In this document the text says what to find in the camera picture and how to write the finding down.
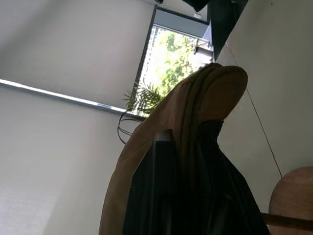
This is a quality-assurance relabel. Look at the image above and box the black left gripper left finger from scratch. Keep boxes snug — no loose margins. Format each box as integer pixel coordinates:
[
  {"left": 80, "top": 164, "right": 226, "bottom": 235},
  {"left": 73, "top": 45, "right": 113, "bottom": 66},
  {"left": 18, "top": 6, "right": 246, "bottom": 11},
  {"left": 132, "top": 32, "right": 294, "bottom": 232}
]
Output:
[{"left": 123, "top": 130, "right": 193, "bottom": 235}]

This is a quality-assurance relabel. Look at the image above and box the window with dark frame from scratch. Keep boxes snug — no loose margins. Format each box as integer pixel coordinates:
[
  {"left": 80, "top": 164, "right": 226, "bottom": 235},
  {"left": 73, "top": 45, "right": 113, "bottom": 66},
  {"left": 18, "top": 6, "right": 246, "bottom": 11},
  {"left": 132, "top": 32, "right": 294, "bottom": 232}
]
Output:
[{"left": 133, "top": 4, "right": 215, "bottom": 118}]

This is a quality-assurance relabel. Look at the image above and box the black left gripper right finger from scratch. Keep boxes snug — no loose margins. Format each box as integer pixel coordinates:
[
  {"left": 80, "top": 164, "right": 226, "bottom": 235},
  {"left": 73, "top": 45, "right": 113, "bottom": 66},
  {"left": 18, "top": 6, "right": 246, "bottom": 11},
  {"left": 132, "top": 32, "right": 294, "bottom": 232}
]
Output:
[{"left": 193, "top": 119, "right": 270, "bottom": 235}]

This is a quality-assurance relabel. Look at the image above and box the black wire plant stand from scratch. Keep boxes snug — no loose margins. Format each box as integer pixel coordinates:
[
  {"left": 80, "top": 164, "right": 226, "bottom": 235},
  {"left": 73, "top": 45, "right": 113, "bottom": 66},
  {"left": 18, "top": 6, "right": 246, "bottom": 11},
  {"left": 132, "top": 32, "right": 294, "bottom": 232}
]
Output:
[{"left": 116, "top": 110, "right": 148, "bottom": 145}]

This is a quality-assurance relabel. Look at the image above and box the green potted palm plant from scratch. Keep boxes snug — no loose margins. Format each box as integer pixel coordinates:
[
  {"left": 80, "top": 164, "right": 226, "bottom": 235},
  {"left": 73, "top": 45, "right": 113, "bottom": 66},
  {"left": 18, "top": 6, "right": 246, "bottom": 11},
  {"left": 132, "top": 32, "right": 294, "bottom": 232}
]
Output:
[{"left": 122, "top": 79, "right": 168, "bottom": 118}]

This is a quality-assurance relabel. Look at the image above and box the black pillar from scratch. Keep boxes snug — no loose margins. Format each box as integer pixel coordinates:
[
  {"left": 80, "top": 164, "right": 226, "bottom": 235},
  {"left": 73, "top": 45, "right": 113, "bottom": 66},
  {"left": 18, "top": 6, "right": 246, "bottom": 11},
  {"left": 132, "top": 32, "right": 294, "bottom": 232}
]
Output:
[{"left": 182, "top": 0, "right": 249, "bottom": 62}]

